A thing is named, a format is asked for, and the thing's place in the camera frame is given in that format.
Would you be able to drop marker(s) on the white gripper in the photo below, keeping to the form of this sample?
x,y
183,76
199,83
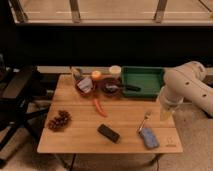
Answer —
x,y
168,100

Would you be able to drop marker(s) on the black handled brush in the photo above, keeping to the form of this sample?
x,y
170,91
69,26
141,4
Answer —
x,y
125,87

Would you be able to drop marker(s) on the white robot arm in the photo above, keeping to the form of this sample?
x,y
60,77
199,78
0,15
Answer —
x,y
185,82

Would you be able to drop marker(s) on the green plastic tray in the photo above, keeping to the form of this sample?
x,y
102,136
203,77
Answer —
x,y
148,79

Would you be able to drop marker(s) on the blue sponge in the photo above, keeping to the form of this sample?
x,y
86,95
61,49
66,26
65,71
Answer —
x,y
149,138

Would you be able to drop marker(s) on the black rectangular case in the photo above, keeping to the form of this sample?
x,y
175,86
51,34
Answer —
x,y
109,133

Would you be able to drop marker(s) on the dark red bowl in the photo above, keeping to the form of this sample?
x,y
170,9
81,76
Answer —
x,y
109,81

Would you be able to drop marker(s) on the orange carrot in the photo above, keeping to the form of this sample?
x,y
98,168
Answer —
x,y
99,107

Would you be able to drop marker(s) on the white cup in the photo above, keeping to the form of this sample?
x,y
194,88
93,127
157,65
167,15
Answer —
x,y
115,71

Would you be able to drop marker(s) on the wooden folding table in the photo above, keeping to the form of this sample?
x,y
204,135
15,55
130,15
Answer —
x,y
123,116

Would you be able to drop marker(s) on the orange fruit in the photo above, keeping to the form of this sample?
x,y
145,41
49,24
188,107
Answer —
x,y
96,75

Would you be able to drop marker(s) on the red bowl with cloth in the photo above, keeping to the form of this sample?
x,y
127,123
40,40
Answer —
x,y
81,92

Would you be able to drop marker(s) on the white crumpled cloth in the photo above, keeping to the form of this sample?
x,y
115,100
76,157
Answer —
x,y
85,85

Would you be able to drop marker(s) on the bunch of dark grapes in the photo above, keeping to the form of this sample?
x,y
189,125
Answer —
x,y
59,122

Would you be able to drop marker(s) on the black office chair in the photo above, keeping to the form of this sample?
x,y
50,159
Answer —
x,y
17,90

